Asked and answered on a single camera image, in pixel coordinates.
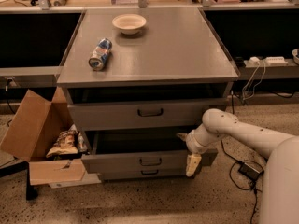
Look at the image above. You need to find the blue soda can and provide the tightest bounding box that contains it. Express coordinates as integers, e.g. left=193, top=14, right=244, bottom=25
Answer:
left=89, top=38, right=112, bottom=70

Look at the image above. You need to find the grey bottom drawer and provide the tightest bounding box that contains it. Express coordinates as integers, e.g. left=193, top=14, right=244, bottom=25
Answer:
left=101, top=169, right=186, bottom=180

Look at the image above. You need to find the white bowl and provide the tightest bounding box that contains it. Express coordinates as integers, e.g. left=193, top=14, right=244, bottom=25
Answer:
left=112, top=14, right=147, bottom=35

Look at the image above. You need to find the chip bag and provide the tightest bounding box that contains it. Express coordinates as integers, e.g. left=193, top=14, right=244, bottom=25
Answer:
left=46, top=131, right=78, bottom=158

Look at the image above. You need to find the black floor cable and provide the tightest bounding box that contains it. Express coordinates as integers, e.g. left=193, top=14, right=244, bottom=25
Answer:
left=220, top=139, right=264, bottom=224

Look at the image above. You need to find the grey top drawer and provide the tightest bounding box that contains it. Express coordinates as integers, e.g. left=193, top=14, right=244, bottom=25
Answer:
left=68, top=99, right=227, bottom=131

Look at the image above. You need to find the brown cardboard box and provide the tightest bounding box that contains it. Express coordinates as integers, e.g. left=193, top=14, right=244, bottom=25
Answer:
left=1, top=88, right=85, bottom=186

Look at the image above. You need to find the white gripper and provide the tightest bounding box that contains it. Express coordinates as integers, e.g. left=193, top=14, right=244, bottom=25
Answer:
left=176, top=125, right=215, bottom=177

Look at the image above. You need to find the grey drawer cabinet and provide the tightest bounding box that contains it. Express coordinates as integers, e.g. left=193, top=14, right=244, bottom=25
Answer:
left=56, top=7, right=240, bottom=182

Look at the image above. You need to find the black power adapter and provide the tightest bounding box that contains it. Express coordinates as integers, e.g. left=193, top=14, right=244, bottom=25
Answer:
left=238, top=163, right=263, bottom=181

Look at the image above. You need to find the black stand leg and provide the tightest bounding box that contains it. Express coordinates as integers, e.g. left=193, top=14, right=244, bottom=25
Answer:
left=0, top=161, right=39, bottom=202

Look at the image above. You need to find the grey drawer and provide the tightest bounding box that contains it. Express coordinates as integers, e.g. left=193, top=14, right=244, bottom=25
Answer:
left=82, top=128, right=190, bottom=175
left=101, top=169, right=186, bottom=180
left=68, top=99, right=227, bottom=131

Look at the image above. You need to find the white power strip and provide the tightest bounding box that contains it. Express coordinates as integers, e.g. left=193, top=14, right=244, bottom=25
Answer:
left=248, top=56, right=288, bottom=67

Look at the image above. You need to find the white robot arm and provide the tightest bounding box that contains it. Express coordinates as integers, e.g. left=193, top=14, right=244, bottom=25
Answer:
left=177, top=108, right=299, bottom=224

